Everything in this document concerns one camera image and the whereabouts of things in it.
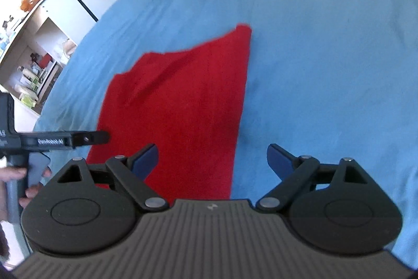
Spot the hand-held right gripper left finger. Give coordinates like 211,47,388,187
56,143,170,212

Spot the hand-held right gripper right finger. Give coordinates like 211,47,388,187
255,143,368,212

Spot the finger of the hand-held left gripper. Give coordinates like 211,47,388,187
71,130,110,149

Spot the red knit sweater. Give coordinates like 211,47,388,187
85,23,253,201

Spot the person's left hand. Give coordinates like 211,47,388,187
0,166,53,221

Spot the white shelf unit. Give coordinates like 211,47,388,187
0,0,79,117

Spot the bed with blue sheet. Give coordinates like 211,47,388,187
33,0,418,267

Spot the orange shelf ornament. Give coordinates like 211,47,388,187
20,0,42,12

